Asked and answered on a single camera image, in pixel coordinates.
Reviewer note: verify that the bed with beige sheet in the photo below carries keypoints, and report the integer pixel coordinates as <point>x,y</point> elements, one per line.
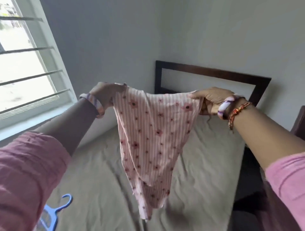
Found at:
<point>205,176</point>

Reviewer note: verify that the person's left hand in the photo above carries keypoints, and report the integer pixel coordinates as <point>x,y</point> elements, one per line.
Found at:
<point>106,91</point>

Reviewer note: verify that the dark wooden bed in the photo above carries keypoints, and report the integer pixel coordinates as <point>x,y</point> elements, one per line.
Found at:
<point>214,72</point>

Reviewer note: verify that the pink floral striped garment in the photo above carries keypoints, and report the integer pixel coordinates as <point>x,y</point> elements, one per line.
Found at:
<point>152,143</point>

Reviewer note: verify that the person's right hand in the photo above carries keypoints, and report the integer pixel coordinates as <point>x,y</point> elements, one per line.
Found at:
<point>212,97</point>

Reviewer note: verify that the striped orange purple bangle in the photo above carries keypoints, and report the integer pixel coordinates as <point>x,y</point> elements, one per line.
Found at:
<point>95,103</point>

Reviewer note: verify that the person's left forearm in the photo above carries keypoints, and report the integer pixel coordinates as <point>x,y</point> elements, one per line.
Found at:
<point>69,126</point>

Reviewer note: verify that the striped white purple bangle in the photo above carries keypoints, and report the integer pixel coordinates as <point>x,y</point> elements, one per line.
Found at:
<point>225,107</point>

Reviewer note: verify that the person's right forearm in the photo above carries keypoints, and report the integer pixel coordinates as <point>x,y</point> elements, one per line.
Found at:
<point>267,135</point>

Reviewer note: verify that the blue plastic hanger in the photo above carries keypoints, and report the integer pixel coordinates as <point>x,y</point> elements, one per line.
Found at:
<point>55,212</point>

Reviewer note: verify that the white framed window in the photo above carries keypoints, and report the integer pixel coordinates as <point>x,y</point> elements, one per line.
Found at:
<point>38,57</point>

